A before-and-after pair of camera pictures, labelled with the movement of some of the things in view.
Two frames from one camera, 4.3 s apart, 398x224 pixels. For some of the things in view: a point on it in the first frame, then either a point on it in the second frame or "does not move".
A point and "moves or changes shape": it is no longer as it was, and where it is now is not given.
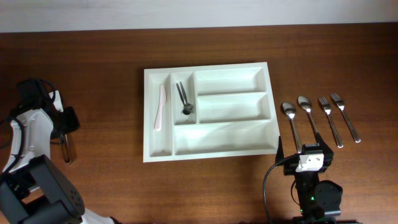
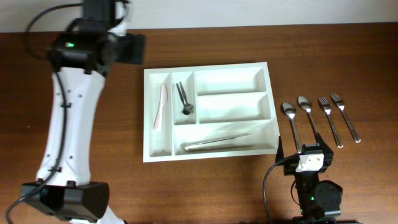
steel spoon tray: x=290 y=109 does not move
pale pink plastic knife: x=162 y=100 does not move
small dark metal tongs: x=188 y=107 does not move
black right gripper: x=288 y=168 does not move
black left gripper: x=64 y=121 to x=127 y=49
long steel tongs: x=64 y=143 moves or changes shape
